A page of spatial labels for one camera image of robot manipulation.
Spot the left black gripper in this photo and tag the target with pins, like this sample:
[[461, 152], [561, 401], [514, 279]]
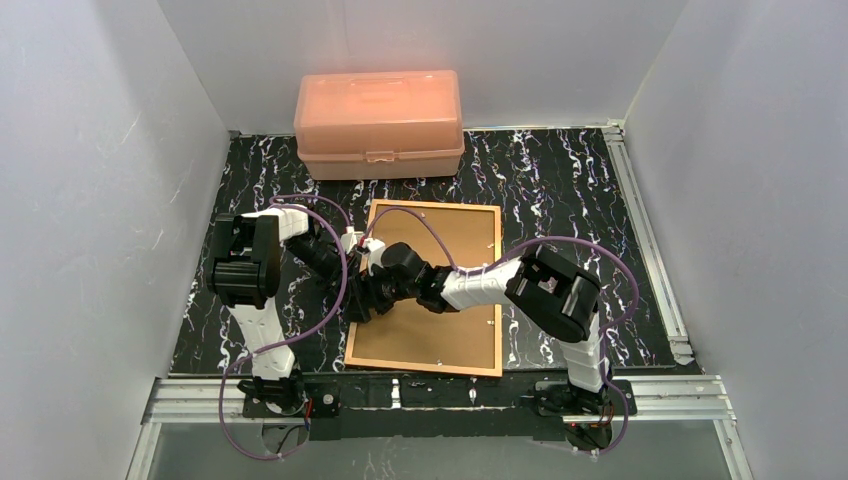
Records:
[[357, 299]]

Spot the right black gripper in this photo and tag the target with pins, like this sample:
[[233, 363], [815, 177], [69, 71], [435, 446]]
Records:
[[379, 289]]

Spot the brown wooden picture frame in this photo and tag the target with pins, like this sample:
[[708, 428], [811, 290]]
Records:
[[497, 291]]

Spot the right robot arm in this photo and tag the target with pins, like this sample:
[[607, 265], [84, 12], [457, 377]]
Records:
[[555, 294]]

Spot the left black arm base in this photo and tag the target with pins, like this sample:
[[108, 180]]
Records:
[[289, 398]]

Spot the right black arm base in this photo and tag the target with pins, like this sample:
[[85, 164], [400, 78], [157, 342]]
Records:
[[560, 398]]

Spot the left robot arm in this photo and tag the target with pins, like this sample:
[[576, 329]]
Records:
[[245, 271]]

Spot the pink plastic storage box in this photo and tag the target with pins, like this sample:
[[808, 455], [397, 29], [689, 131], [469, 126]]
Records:
[[377, 126]]

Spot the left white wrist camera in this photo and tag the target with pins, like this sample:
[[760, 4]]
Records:
[[352, 240]]

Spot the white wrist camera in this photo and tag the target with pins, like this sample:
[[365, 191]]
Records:
[[371, 251], [352, 240]]

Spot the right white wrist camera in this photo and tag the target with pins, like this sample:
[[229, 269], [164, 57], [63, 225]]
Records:
[[371, 251]]

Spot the aluminium front rail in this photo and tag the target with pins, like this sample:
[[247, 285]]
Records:
[[645, 397]]

